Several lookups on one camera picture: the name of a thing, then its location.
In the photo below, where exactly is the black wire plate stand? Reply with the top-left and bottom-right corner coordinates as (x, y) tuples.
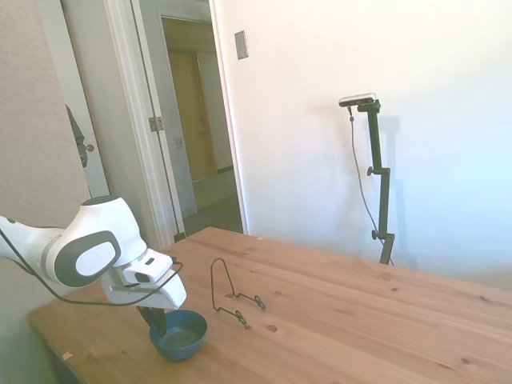
(210, 258), (268, 330)

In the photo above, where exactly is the brown wooden door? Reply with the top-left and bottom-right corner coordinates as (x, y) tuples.
(167, 50), (219, 182)

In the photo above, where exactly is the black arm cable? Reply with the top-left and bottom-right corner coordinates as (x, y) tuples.
(0, 227), (185, 307)

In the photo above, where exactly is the white open door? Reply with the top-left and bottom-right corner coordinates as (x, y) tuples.
(134, 0), (186, 242)

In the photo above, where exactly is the dark blue bowl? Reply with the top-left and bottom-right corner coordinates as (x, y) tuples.
(149, 310), (209, 363)

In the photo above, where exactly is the grey wall switch plate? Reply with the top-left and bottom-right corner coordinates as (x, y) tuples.
(234, 30), (250, 61)

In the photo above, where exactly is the black camera stand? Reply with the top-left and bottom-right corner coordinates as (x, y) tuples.
(357, 100), (396, 266)

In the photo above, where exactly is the silver exterior camera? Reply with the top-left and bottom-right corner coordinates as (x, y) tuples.
(338, 92), (378, 108)

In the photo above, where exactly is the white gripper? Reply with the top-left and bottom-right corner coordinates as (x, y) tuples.
(100, 274), (188, 338)

